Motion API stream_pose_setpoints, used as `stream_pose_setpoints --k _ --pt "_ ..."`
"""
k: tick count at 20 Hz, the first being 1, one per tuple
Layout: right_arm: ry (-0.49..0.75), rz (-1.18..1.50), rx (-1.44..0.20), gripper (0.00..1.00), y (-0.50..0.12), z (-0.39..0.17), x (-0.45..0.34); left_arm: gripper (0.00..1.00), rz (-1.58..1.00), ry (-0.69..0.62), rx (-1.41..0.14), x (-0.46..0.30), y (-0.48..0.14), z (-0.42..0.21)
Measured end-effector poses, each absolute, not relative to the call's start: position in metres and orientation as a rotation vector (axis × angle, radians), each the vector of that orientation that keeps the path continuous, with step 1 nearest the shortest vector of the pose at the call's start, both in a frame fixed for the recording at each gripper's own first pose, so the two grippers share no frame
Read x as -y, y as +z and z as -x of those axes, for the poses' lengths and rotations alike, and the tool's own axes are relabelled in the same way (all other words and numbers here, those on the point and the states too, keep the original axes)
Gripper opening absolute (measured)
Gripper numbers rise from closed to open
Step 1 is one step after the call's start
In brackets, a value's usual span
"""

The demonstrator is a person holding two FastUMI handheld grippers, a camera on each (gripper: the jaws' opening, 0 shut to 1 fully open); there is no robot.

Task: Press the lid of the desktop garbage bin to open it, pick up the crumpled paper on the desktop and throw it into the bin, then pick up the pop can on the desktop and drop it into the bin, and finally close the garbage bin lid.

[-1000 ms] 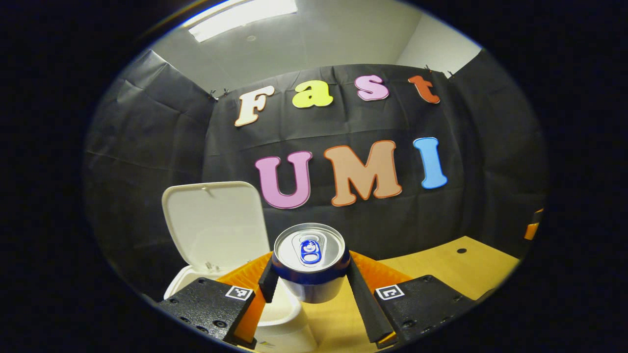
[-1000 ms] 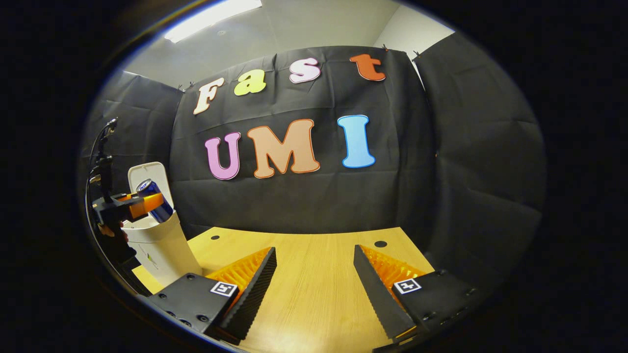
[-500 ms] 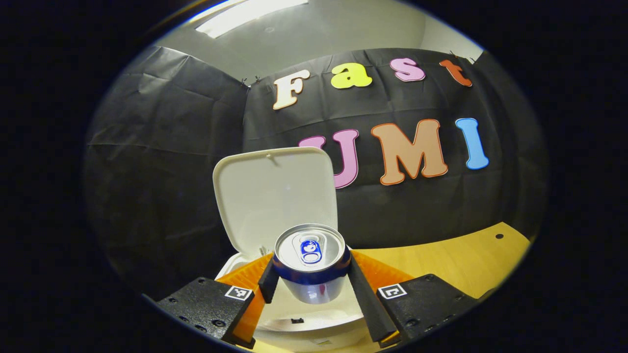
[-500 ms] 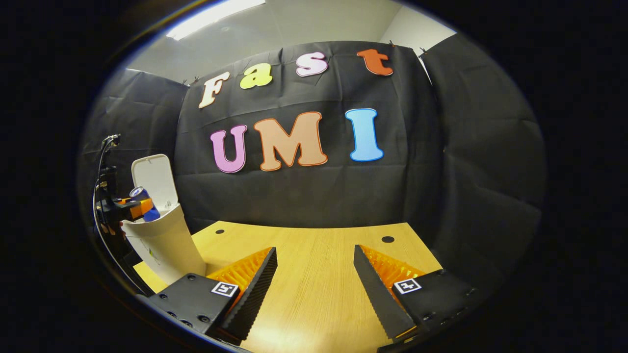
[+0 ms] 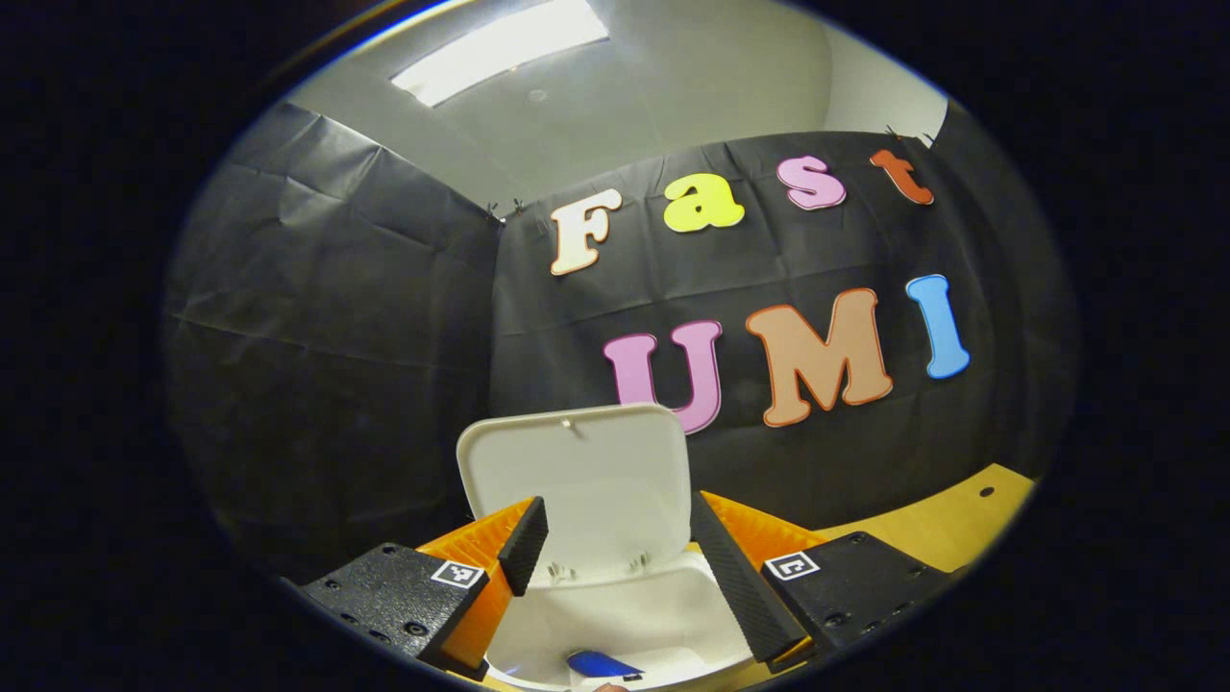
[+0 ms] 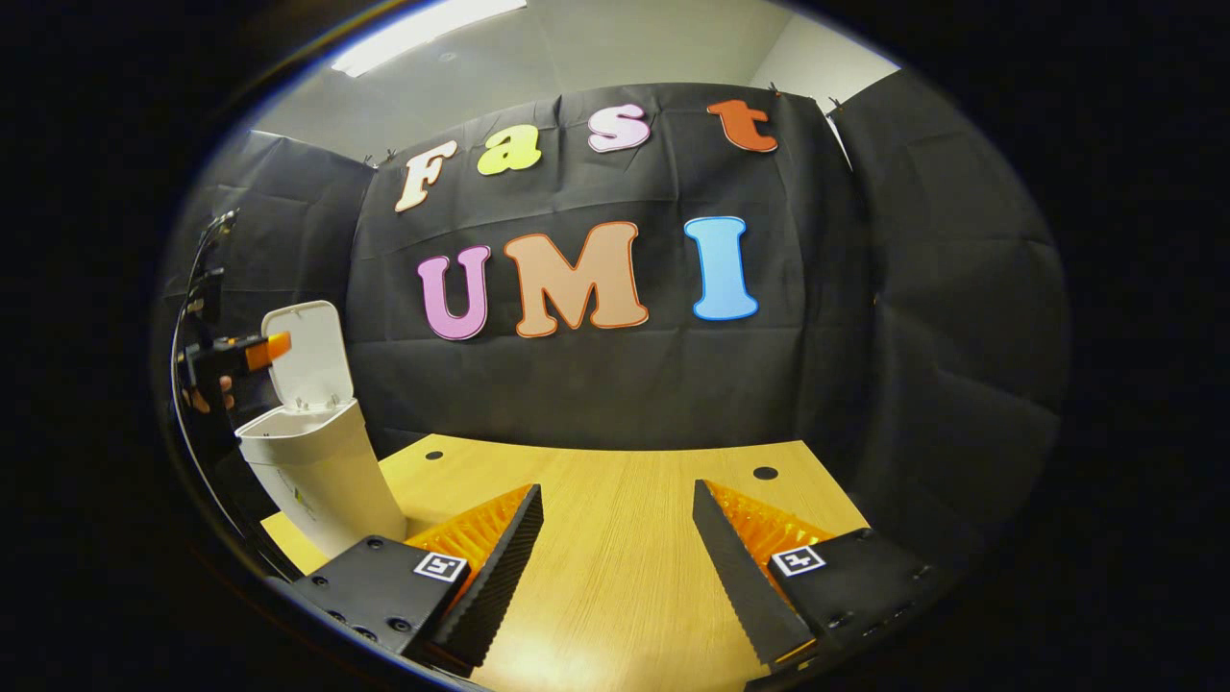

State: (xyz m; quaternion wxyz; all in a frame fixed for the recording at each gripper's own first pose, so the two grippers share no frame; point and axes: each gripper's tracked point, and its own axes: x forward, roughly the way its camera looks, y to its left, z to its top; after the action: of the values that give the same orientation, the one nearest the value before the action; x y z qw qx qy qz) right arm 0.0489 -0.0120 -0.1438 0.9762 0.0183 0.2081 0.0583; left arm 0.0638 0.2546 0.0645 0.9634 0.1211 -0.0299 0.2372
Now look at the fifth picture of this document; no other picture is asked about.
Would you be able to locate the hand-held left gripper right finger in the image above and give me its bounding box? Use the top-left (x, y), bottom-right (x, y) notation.
top-left (688, 490), bottom-right (954, 674)

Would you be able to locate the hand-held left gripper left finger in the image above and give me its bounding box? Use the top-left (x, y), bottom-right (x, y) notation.
top-left (296, 495), bottom-right (550, 681)

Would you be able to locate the white desktop garbage bin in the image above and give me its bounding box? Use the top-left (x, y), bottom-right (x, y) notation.
top-left (455, 403), bottom-right (760, 692)

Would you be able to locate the blue pop can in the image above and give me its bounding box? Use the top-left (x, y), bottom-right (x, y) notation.
top-left (565, 650), bottom-right (647, 681)

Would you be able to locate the black backdrop cloth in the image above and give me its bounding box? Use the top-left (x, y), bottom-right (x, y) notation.
top-left (163, 96), bottom-right (1077, 587)

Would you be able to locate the rectangular ceiling light panel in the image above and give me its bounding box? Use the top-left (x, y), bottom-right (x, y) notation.
top-left (389, 0), bottom-right (611, 109)

